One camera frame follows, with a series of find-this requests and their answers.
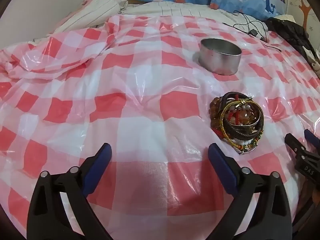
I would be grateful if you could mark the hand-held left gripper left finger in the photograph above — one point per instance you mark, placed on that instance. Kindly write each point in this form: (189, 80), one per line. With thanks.
(100, 160)

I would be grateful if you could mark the red checked plastic cloth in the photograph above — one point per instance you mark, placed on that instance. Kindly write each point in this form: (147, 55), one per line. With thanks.
(125, 92)

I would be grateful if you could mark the black garment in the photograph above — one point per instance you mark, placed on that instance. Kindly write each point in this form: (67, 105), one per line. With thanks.
(290, 30)

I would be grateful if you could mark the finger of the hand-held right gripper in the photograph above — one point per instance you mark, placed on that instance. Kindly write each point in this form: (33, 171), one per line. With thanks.
(311, 137)
(293, 145)

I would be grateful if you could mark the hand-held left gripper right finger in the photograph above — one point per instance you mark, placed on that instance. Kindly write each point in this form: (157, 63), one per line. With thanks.
(221, 161)

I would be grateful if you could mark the striped white cloth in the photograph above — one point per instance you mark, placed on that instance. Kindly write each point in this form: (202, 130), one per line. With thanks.
(92, 10)

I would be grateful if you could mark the round metal tin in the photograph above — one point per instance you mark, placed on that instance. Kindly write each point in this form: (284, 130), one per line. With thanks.
(217, 60)

